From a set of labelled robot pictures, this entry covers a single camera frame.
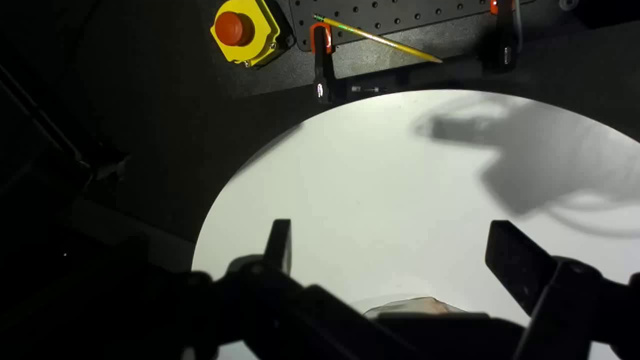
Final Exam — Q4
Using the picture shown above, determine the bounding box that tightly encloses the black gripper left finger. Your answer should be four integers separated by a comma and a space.
212, 218, 415, 360

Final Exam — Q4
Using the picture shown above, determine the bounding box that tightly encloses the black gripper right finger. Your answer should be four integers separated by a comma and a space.
484, 219, 640, 360

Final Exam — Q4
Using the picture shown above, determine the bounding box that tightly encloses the yellow emergency stop button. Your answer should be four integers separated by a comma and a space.
207, 0, 290, 69

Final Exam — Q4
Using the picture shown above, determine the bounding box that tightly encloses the yellow pencil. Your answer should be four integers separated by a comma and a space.
312, 14, 444, 66

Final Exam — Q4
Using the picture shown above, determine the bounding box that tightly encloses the black clamp orange handle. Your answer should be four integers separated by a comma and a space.
484, 0, 523, 71
305, 19, 339, 102

